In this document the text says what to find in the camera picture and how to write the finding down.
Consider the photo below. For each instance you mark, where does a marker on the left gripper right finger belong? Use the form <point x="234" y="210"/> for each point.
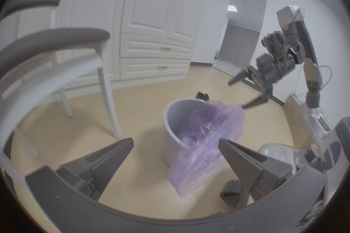
<point x="251" y="171"/>

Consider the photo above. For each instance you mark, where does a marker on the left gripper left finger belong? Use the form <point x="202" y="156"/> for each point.
<point x="104" y="166"/>

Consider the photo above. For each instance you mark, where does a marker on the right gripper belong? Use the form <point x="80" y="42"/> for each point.
<point x="273" y="75"/>

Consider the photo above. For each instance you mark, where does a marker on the purple plastic bag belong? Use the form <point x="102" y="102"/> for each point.
<point x="202" y="166"/>

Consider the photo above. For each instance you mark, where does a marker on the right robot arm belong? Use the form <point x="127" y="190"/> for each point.
<point x="307" y="40"/>

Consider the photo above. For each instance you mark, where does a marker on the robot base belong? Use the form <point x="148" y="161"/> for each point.
<point x="276" y="155"/>

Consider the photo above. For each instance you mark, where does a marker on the white trash bin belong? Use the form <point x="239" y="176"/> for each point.
<point x="171" y="139"/>

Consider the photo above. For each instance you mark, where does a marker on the grey curtain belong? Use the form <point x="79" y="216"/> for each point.
<point x="238" y="46"/>

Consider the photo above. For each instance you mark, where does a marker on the white ceiling light panel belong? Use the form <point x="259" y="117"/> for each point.
<point x="232" y="8"/>

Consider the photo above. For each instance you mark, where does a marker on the white chair with grey cushions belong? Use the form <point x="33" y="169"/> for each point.
<point x="54" y="38"/>

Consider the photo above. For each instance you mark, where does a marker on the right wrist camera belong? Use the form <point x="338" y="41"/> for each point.
<point x="264" y="61"/>

